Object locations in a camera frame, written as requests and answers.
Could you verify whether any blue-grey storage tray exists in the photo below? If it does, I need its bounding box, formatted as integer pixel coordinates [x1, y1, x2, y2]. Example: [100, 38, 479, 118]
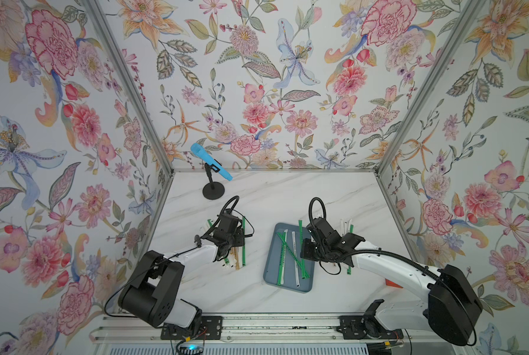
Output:
[263, 223, 315, 293]

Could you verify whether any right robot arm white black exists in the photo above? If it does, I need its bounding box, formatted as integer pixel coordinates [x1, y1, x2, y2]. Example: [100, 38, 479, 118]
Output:
[301, 217, 483, 346]

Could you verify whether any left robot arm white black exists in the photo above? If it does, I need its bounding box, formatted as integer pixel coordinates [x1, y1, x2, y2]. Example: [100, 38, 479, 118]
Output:
[117, 209, 253, 328]

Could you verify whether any brown paper straw left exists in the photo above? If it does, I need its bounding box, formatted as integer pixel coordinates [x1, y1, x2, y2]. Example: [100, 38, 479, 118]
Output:
[231, 247, 241, 270]

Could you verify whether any black round microphone stand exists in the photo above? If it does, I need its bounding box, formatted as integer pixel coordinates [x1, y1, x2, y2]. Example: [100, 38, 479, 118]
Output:
[202, 163, 225, 201]

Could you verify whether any red block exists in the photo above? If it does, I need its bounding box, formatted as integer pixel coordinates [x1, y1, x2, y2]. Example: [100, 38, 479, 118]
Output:
[385, 279, 402, 288]

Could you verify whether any blue microphone on stand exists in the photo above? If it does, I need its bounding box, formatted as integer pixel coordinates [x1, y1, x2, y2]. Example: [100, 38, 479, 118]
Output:
[191, 143, 233, 181]

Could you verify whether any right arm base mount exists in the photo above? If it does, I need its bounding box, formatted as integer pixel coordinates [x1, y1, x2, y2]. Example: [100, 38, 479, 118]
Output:
[336, 315, 404, 340]

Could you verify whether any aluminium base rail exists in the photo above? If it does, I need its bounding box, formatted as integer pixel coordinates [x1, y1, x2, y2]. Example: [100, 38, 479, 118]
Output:
[89, 313, 446, 346]

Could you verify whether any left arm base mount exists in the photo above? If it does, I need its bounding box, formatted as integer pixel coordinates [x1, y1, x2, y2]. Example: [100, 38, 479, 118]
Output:
[160, 315, 224, 341]

